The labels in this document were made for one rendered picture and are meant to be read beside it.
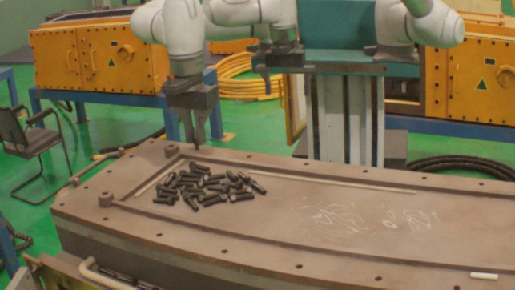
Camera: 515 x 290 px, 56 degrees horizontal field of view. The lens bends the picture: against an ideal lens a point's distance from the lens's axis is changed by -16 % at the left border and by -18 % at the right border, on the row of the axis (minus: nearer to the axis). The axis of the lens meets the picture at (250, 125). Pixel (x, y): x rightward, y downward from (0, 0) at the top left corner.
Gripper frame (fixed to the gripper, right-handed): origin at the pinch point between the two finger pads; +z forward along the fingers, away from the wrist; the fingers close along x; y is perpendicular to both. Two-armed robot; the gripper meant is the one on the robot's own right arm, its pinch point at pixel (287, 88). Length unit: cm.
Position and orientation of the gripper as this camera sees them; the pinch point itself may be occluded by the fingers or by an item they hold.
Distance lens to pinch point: 195.0
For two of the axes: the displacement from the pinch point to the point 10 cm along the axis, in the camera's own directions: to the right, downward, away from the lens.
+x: -9.6, -0.3, 2.9
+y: 2.7, -3.7, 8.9
